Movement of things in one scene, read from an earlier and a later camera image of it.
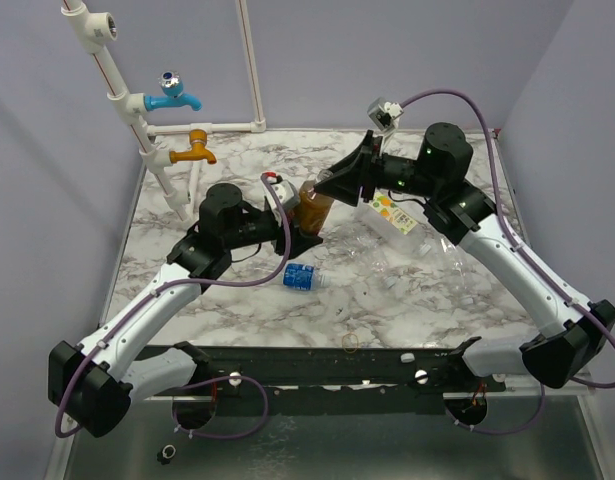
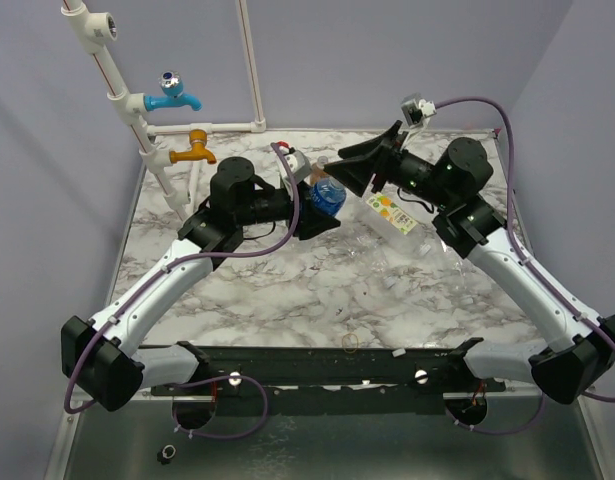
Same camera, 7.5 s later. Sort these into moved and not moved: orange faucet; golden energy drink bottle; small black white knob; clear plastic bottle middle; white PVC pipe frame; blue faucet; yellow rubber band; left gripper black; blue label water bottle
Moved: blue label water bottle; left gripper black; golden energy drink bottle
Not moved: blue faucet; yellow rubber band; small black white knob; white PVC pipe frame; clear plastic bottle middle; orange faucet
